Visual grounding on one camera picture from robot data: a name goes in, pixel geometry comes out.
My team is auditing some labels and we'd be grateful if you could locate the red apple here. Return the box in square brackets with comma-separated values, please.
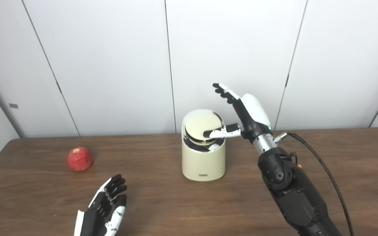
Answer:
[67, 147, 93, 172]

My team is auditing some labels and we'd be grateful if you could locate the cream-colored round bin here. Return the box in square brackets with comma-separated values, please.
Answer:
[181, 109, 226, 182]

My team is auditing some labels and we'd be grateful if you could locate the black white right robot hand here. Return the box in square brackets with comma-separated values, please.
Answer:
[203, 83, 272, 145]

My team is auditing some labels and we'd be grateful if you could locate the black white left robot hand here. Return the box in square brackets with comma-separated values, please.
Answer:
[74, 174, 128, 236]

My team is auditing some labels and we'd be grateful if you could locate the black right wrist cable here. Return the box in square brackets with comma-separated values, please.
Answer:
[274, 132, 354, 236]

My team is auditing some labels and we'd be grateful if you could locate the cream round bin lid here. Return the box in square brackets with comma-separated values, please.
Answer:
[185, 114, 224, 146]

